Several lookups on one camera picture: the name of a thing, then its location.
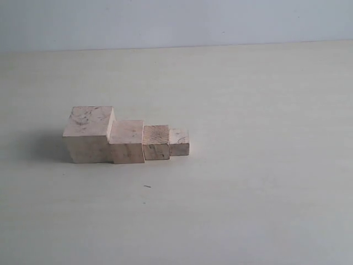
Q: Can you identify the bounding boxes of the smallest wooden cube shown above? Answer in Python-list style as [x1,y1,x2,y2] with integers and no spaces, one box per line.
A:
[169,128,190,156]

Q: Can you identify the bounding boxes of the second largest wooden cube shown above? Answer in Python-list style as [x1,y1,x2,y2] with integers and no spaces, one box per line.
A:
[109,120,145,164]

